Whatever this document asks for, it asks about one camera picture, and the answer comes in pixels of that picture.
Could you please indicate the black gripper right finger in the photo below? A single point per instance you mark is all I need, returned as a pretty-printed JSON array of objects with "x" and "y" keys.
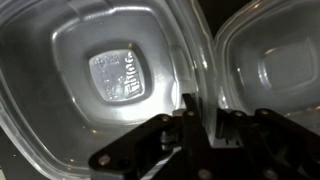
[{"x": 266, "y": 146}]

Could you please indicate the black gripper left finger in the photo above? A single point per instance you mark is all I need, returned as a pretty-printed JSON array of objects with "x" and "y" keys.
[{"x": 156, "y": 150}]

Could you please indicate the clear plastic bowl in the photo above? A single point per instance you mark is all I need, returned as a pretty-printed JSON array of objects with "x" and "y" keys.
[
  {"x": 66, "y": 66},
  {"x": 280, "y": 60}
]

